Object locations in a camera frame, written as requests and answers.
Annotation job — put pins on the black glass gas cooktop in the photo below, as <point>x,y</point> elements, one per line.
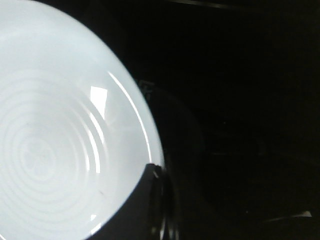
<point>234,89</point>

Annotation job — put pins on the light blue plate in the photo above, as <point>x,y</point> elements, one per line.
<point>76,132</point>

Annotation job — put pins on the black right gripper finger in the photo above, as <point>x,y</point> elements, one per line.
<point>141,216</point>

